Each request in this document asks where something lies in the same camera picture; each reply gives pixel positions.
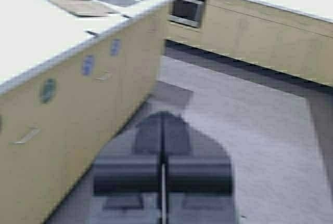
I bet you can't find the green compost sticker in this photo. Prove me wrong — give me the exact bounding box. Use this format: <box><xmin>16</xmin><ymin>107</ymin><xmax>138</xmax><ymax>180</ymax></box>
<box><xmin>40</xmin><ymin>78</ymin><xmax>57</xmax><ymax>104</ymax></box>

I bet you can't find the built-in steel oven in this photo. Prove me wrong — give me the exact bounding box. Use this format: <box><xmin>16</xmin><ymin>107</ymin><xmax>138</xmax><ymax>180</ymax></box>
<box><xmin>170</xmin><ymin>0</ymin><xmax>205</xmax><ymax>28</ymax></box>

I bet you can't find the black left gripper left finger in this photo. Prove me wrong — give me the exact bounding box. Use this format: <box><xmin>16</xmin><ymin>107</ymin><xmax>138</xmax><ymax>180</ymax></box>
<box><xmin>88</xmin><ymin>112</ymin><xmax>162</xmax><ymax>223</ymax></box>

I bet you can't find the blue recycle sticker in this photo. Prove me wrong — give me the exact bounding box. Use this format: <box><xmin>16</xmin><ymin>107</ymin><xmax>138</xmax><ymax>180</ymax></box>
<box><xmin>81</xmin><ymin>55</ymin><xmax>95</xmax><ymax>76</ymax></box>

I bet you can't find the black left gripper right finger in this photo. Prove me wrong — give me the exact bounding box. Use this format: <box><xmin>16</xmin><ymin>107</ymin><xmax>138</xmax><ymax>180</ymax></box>
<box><xmin>163</xmin><ymin>112</ymin><xmax>238</xmax><ymax>223</ymax></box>

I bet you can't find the wooden kitchen island cabinet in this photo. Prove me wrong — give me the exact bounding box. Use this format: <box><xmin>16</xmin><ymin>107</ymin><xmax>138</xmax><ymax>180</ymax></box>
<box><xmin>1</xmin><ymin>0</ymin><xmax>175</xmax><ymax>223</ymax></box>

